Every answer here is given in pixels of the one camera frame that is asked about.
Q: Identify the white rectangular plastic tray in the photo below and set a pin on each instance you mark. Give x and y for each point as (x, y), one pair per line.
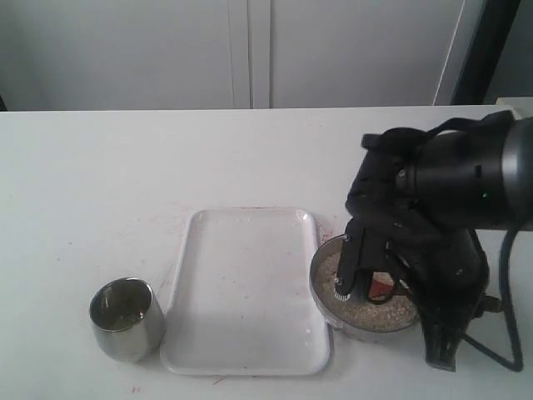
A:
(241, 302)

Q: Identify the small stainless steel cup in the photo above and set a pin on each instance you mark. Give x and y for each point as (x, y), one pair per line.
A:
(127, 320)

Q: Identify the white cabinet with doors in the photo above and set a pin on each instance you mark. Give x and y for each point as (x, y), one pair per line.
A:
(103, 55)

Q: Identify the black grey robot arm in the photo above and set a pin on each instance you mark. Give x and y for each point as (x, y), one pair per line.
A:
(434, 215)

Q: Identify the steel bowl of rice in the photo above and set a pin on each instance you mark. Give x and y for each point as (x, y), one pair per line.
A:
(362, 321)

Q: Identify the dark brown wooden spoon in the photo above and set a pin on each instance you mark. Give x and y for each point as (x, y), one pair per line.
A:
(382, 287)

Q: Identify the dark vertical post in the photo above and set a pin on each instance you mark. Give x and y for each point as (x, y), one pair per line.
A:
(484, 52)

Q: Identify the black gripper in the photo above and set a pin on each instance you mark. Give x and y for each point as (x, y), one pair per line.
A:
(445, 280)

